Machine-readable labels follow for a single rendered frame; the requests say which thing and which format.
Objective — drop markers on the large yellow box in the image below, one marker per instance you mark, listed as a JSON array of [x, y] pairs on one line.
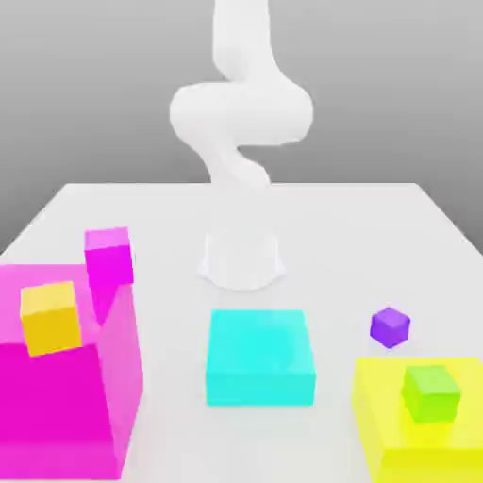
[[388, 426]]

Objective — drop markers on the large magenta box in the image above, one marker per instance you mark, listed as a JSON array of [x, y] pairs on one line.
[[56, 407]]

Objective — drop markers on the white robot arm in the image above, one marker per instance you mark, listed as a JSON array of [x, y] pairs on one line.
[[241, 113]]

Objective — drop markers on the small purple cube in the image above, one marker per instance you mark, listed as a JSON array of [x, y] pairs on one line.
[[389, 327]]

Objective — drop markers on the small orange cube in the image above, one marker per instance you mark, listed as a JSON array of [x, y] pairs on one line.
[[51, 324]]

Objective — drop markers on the small magenta cube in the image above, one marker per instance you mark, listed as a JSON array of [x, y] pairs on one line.
[[109, 260]]

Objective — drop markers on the large cyan box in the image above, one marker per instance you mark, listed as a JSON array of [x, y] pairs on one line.
[[260, 358]]

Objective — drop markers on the small green cube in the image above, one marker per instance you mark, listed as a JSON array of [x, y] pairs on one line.
[[430, 394]]

